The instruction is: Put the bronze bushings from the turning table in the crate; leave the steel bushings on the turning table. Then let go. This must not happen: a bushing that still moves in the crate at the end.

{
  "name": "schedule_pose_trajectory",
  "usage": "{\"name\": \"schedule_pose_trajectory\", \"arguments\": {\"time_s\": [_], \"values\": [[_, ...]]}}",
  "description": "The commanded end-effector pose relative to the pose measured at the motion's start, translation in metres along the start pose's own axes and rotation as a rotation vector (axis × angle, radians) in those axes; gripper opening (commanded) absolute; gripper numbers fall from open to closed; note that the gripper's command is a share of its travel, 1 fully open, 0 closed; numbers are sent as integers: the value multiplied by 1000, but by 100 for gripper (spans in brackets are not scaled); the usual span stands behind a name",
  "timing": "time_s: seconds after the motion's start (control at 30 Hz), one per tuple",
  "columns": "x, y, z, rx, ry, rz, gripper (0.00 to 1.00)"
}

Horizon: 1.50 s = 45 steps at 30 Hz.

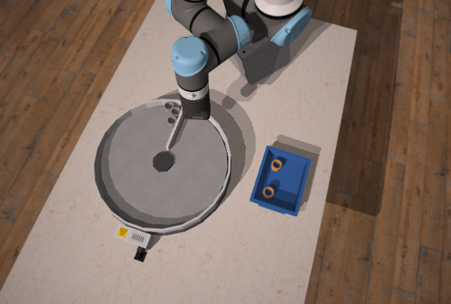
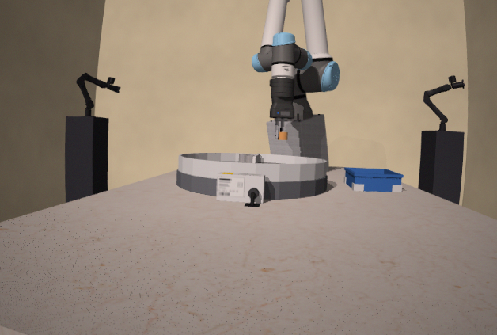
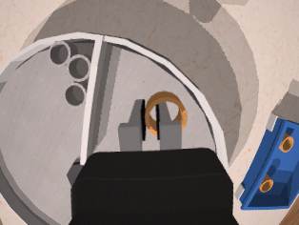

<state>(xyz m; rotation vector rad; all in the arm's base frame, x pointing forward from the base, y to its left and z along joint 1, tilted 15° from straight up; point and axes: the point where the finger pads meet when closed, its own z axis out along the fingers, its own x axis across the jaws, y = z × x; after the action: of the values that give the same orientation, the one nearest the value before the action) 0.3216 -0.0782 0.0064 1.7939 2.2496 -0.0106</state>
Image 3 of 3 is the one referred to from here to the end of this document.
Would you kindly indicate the bronze bushing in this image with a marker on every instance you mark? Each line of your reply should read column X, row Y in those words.
column 286, row 143
column 266, row 184
column 164, row 97

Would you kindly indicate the blue crate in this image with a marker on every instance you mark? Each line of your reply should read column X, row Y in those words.
column 282, row 168

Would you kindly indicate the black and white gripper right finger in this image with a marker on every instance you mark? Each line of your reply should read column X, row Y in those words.
column 170, row 131

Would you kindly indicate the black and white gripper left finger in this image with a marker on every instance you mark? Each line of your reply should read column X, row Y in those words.
column 132, row 134

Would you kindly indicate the grey metal ring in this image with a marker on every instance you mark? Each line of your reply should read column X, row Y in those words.
column 54, row 53
column 69, row 98
column 71, row 67

